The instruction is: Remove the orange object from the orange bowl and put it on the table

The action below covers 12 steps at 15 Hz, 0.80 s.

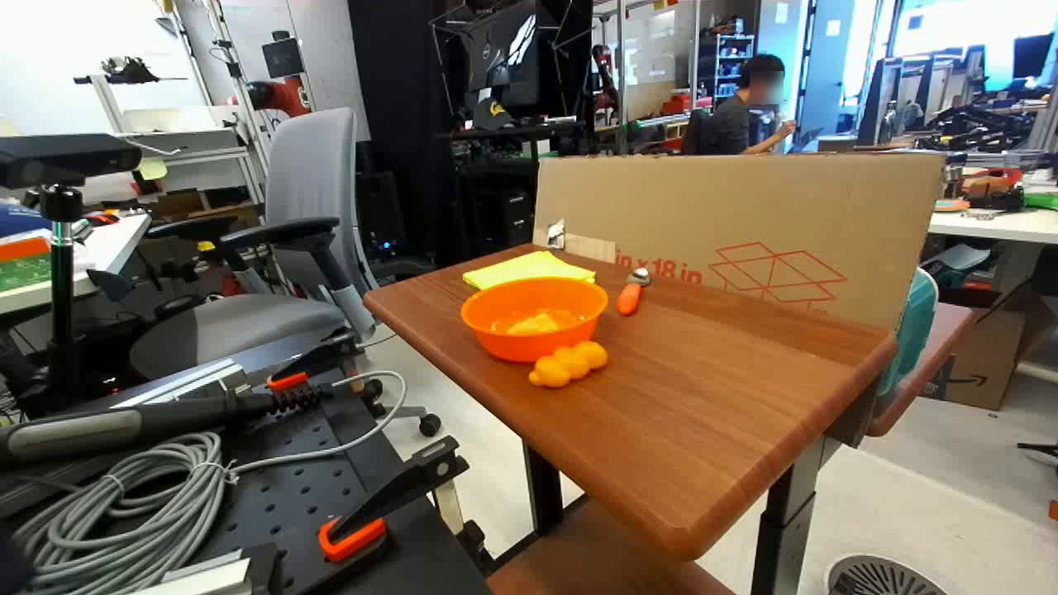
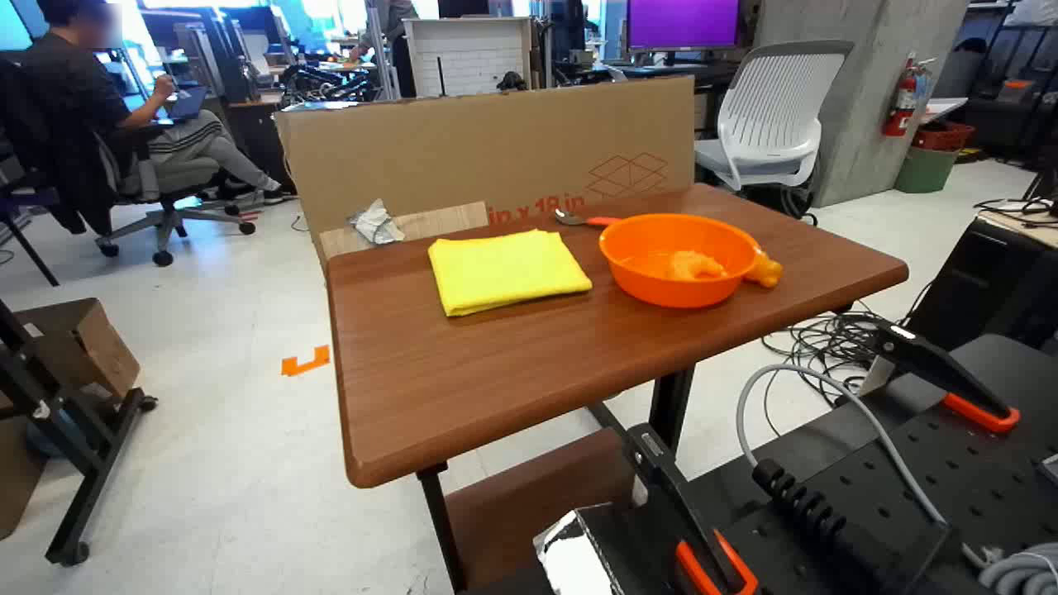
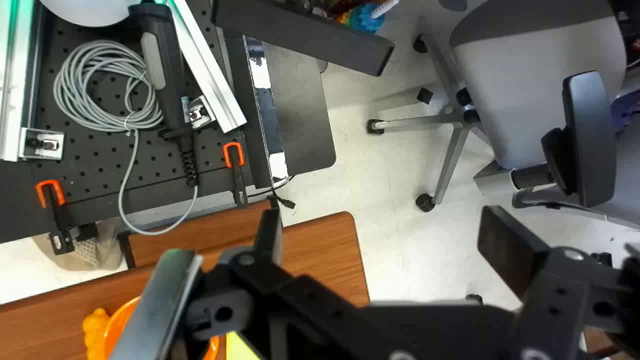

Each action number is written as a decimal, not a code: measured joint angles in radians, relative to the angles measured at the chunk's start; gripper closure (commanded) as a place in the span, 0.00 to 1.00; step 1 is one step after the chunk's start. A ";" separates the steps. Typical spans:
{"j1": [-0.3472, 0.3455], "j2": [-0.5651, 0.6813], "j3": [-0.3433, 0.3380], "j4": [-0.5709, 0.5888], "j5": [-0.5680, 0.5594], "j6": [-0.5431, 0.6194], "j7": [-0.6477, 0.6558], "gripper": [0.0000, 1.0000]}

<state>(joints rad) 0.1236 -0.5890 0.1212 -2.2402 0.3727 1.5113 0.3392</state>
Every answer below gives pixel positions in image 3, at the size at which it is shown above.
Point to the silver corner bracket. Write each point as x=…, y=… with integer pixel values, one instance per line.
x=42, y=143
x=197, y=111

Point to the aluminium extrusion rail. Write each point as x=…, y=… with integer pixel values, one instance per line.
x=206, y=73
x=17, y=66

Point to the orange plastic bowl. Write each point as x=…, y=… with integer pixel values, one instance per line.
x=121, y=327

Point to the orange and black clamp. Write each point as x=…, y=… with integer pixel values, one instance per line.
x=52, y=195
x=232, y=156

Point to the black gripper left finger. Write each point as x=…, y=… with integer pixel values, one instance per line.
x=266, y=266

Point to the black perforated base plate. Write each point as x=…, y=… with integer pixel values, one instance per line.
x=100, y=166

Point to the blue plastic object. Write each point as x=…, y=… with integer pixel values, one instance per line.
x=365, y=14

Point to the yellow folded cloth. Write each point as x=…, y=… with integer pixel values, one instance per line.
x=238, y=349

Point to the light grey office chair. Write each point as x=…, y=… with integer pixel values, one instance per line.
x=532, y=80

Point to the glossy dark metal plate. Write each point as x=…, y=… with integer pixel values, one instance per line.
x=300, y=113

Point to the wooden lower shelf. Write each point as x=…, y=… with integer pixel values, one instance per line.
x=321, y=252

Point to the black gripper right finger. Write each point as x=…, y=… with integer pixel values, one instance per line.
x=532, y=273

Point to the yellow-orange lumpy toy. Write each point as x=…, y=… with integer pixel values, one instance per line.
x=92, y=331

